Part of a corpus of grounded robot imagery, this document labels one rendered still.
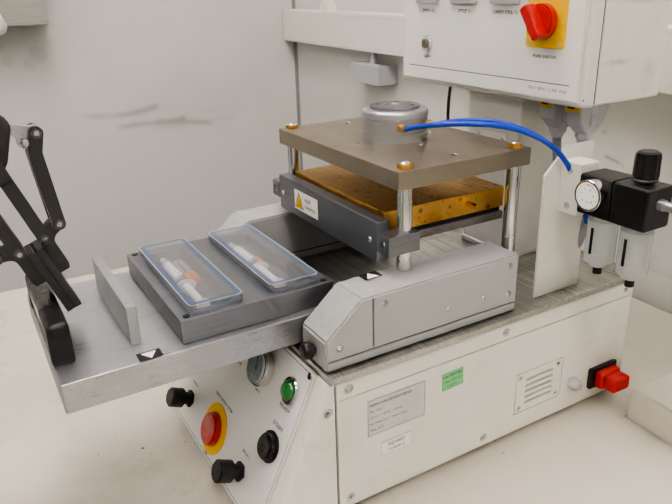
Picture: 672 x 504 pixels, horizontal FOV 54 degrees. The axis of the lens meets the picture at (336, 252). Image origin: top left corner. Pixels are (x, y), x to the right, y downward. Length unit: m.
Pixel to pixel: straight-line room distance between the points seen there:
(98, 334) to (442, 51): 0.56
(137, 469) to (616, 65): 0.72
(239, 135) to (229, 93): 0.15
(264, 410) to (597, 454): 0.41
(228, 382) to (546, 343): 0.39
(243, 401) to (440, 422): 0.22
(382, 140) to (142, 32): 1.53
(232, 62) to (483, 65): 1.53
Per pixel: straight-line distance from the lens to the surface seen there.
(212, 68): 2.29
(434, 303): 0.70
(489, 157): 0.73
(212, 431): 0.82
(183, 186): 2.33
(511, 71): 0.84
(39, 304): 0.69
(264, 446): 0.72
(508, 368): 0.81
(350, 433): 0.70
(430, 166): 0.68
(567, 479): 0.84
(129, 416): 0.96
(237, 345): 0.66
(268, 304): 0.67
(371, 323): 0.66
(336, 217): 0.75
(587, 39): 0.77
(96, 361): 0.65
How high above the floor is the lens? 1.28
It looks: 22 degrees down
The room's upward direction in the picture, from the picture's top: 2 degrees counter-clockwise
